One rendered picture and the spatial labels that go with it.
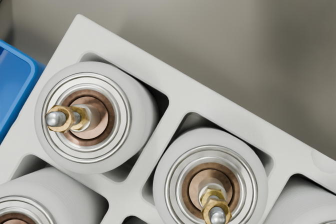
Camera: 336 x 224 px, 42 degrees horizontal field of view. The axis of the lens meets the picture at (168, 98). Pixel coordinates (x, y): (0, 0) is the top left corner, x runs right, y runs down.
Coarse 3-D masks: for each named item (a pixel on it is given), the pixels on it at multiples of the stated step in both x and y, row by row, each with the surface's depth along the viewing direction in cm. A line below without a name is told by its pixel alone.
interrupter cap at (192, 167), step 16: (208, 144) 36; (176, 160) 36; (192, 160) 36; (208, 160) 35; (224, 160) 35; (240, 160) 35; (176, 176) 36; (192, 176) 36; (208, 176) 36; (224, 176) 36; (240, 176) 35; (176, 192) 36; (192, 192) 36; (240, 192) 35; (256, 192) 35; (176, 208) 36; (192, 208) 36; (240, 208) 35
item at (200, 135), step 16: (192, 128) 49; (208, 128) 44; (176, 144) 37; (192, 144) 36; (224, 144) 36; (240, 144) 36; (160, 160) 37; (256, 160) 36; (160, 176) 36; (256, 176) 36; (160, 192) 36; (160, 208) 36; (256, 208) 36
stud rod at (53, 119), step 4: (48, 112) 27; (52, 112) 27; (56, 112) 27; (60, 112) 28; (76, 112) 32; (48, 116) 27; (52, 116) 27; (56, 116) 27; (60, 116) 28; (64, 116) 28; (76, 116) 31; (48, 120) 27; (52, 120) 27; (56, 120) 27; (60, 120) 28; (64, 120) 28; (76, 120) 31; (48, 124) 27; (52, 124) 27; (56, 124) 27; (60, 124) 28
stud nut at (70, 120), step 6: (54, 108) 29; (60, 108) 29; (66, 108) 29; (66, 114) 29; (72, 114) 29; (66, 120) 29; (72, 120) 29; (48, 126) 29; (60, 126) 29; (66, 126) 29
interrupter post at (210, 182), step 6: (204, 180) 35; (210, 180) 34; (216, 180) 35; (198, 186) 35; (204, 186) 33; (210, 186) 33; (216, 186) 33; (222, 186) 33; (198, 192) 33; (222, 192) 33; (198, 198) 33
